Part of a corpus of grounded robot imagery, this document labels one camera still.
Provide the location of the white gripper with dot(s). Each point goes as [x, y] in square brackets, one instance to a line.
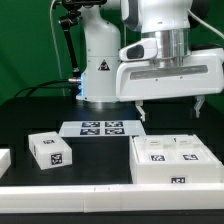
[201, 74]

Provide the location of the white door panel with knob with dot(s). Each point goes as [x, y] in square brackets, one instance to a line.
[190, 149]

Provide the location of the white cabinet body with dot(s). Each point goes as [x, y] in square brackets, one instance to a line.
[171, 171]

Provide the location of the white cabinet top block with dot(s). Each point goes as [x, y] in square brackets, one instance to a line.
[49, 150]

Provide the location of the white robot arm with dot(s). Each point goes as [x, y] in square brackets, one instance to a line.
[160, 65]

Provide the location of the white front fence bar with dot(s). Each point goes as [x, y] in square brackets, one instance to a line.
[109, 198]

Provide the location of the white left fence block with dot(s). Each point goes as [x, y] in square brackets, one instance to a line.
[5, 161]

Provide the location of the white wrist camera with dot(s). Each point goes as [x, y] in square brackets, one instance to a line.
[144, 49]

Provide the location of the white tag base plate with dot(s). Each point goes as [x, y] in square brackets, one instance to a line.
[101, 128]

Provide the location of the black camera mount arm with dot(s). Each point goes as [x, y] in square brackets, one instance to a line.
[73, 8]

